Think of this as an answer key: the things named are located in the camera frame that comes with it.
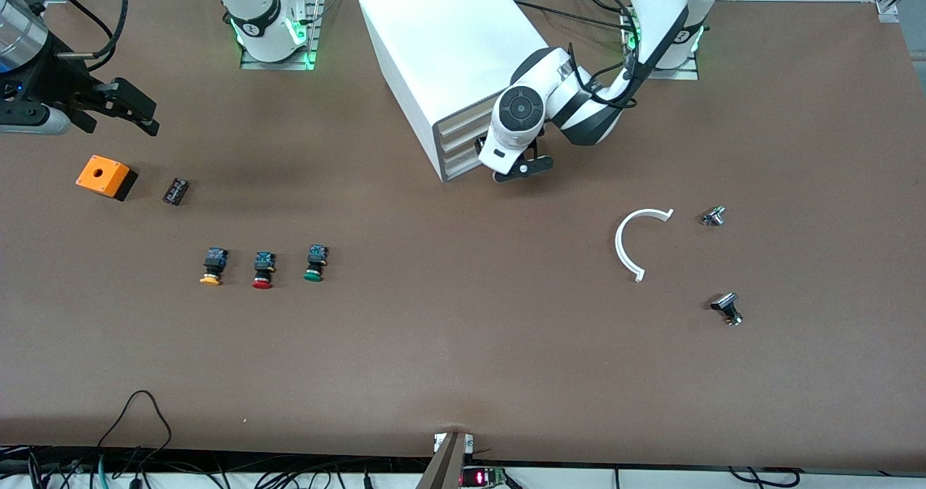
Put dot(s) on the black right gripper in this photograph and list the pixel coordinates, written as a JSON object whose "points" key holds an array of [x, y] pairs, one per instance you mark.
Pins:
{"points": [[59, 82]]}

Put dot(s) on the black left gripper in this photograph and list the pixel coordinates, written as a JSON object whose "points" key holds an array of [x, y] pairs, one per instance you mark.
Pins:
{"points": [[478, 146]]}

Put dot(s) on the white plastic drawer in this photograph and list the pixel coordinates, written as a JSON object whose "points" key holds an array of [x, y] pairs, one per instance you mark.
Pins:
{"points": [[456, 163], [456, 142], [456, 122]]}

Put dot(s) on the green mushroom push button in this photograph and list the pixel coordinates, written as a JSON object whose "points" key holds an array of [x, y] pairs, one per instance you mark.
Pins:
{"points": [[315, 257]]}

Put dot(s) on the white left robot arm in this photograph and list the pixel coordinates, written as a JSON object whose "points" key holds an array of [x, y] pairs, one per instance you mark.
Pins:
{"points": [[517, 109]]}

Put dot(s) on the white drawer cabinet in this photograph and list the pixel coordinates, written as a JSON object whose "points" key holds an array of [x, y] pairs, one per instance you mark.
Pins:
{"points": [[434, 40]]}

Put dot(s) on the yellow mushroom push button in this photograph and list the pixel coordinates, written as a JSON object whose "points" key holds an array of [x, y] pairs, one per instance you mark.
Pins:
{"points": [[215, 261]]}

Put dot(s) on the red mushroom push button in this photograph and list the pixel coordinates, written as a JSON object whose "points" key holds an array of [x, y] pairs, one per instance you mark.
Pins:
{"points": [[263, 265]]}

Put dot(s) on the small black contact block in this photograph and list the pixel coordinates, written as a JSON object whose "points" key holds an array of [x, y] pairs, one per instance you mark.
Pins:
{"points": [[176, 191]]}

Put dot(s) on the small device with red light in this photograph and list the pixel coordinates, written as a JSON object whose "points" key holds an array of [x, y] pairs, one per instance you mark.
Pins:
{"points": [[481, 477]]}

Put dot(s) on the orange button enclosure box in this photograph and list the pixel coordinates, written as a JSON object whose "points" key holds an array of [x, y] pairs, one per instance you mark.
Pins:
{"points": [[101, 173]]}

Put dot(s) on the white curved plastic bracket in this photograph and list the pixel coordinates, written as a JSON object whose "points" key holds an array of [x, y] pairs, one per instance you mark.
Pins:
{"points": [[618, 247]]}

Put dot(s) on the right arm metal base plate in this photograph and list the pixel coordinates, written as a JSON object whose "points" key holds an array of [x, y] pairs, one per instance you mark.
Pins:
{"points": [[278, 64]]}

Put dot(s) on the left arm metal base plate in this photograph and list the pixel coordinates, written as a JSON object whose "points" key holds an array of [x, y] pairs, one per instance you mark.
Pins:
{"points": [[680, 74]]}

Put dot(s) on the small silver knob switch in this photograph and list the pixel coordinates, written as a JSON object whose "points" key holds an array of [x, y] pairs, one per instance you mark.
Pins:
{"points": [[713, 217]]}

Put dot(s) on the small black knob switch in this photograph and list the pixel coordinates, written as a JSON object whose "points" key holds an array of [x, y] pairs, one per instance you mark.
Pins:
{"points": [[725, 304]]}

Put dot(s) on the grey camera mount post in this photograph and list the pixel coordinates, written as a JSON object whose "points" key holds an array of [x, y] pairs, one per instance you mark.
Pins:
{"points": [[445, 467]]}

